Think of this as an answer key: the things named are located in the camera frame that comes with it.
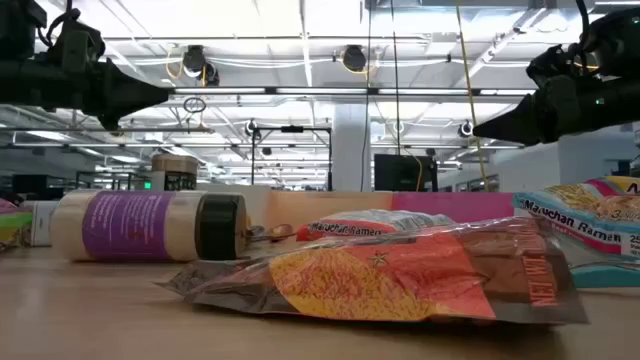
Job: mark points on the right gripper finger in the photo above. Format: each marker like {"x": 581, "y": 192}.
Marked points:
{"x": 525, "y": 120}

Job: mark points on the black metal rig frame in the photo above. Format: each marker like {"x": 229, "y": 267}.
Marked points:
{"x": 291, "y": 129}

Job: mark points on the blue ramen pack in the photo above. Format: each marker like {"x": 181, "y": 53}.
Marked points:
{"x": 590, "y": 215}

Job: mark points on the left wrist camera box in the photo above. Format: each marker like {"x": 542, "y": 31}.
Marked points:
{"x": 75, "y": 47}

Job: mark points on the black monitor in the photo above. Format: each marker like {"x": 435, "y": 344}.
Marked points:
{"x": 405, "y": 172}

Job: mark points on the white building column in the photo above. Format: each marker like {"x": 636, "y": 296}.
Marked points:
{"x": 350, "y": 150}

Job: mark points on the orange ramen pack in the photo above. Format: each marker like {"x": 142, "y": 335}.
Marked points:
{"x": 350, "y": 227}

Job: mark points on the pink plastic bin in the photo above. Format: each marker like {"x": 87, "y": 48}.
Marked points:
{"x": 450, "y": 205}

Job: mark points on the orange plastic bin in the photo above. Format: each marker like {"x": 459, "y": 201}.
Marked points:
{"x": 330, "y": 207}

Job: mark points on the green and red ramen pack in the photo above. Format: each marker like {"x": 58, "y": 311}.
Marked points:
{"x": 15, "y": 225}

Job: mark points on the taco mix packet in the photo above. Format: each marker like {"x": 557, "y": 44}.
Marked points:
{"x": 375, "y": 280}

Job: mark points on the purple label spice bottle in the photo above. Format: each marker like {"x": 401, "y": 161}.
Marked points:
{"x": 125, "y": 225}

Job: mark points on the spoon with brown bowl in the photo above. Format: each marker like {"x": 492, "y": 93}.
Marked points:
{"x": 282, "y": 231}

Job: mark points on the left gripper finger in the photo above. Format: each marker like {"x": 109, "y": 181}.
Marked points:
{"x": 130, "y": 95}

